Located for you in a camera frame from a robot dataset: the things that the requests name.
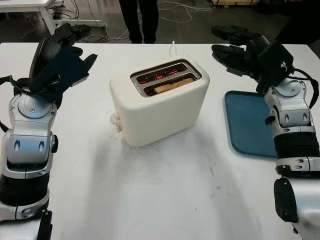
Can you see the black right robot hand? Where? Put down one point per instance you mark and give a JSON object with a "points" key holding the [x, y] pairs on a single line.
{"points": [[253, 55]]}

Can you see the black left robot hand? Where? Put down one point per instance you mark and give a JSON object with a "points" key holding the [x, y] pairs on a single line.
{"points": [[45, 55]]}

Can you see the toast slice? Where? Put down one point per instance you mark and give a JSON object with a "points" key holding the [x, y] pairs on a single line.
{"points": [[170, 86]]}

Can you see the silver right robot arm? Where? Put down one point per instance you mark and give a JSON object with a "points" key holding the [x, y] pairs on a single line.
{"points": [[292, 117]]}

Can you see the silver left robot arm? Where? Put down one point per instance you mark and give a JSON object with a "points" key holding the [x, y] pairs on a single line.
{"points": [[27, 142]]}

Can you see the person beige coat black trousers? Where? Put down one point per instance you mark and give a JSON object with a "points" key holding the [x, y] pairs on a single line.
{"points": [[137, 22]]}

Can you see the cream white toaster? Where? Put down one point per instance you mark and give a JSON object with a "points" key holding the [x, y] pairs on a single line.
{"points": [[160, 117]]}

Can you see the white desk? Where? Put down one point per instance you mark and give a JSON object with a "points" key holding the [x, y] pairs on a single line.
{"points": [[45, 12]]}

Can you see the wooden pallet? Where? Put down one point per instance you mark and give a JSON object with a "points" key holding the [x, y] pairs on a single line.
{"points": [[233, 2]]}

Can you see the blue plastic tray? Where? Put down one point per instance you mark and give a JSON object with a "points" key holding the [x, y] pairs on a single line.
{"points": [[245, 125]]}

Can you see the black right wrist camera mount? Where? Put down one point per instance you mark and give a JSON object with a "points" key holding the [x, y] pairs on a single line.
{"points": [[276, 61]]}

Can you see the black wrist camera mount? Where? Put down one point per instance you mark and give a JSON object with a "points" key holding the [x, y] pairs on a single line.
{"points": [[67, 68], [276, 61]]}

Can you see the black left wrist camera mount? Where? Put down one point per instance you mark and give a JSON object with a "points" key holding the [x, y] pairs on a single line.
{"points": [[67, 68]]}

